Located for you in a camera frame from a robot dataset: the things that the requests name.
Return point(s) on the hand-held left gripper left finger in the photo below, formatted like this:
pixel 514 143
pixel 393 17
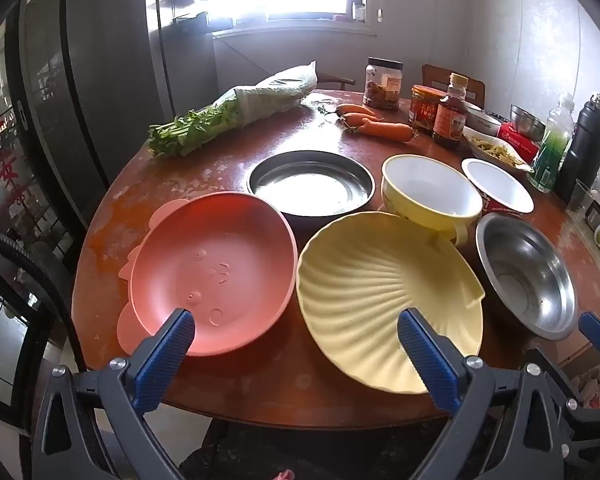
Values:
pixel 165 355

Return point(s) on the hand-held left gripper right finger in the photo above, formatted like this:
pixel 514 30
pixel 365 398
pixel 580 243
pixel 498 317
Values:
pixel 427 360

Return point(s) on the yellow shell-shaped plate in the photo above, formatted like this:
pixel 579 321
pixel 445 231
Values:
pixel 370 285

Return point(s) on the pink plate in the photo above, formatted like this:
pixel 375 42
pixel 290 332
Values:
pixel 215 270

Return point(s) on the stainless steel bowl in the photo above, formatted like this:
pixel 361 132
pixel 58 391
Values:
pixel 525 270

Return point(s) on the white bowl red outside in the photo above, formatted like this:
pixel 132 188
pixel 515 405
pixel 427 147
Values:
pixel 497 185

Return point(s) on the round metal plate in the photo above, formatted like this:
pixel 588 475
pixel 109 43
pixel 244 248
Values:
pixel 310 185

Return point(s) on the glass cup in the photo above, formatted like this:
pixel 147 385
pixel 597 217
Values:
pixel 580 197

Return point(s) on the black thermos flask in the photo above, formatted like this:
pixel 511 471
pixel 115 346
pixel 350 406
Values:
pixel 582 155

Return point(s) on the green drink bottle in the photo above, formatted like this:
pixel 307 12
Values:
pixel 552 150

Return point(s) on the red tissue pack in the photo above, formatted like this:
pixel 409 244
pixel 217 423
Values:
pixel 517 141

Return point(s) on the white dish with food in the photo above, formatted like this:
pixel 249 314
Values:
pixel 490 152

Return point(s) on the small steel bowl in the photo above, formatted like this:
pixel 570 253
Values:
pixel 529 122

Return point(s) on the glass door red characters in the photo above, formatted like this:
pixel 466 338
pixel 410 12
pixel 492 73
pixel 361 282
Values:
pixel 10 185

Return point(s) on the carrot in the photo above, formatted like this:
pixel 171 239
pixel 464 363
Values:
pixel 385 130
pixel 357 109
pixel 360 120

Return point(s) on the sauce bottle orange cap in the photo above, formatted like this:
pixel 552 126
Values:
pixel 450 120

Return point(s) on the small white printed bowl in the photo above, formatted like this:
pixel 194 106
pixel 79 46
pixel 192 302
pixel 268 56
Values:
pixel 482 120

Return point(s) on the red sauce jar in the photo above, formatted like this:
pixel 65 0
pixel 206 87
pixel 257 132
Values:
pixel 426 110

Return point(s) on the celery in plastic bag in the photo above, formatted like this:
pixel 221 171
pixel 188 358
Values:
pixel 260 97

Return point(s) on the grey refrigerator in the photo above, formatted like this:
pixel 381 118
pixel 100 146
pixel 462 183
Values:
pixel 105 85

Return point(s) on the clear jar black lid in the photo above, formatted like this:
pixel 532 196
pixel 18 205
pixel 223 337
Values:
pixel 382 85

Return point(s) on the wooden chair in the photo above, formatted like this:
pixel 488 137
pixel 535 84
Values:
pixel 337 80
pixel 437 80

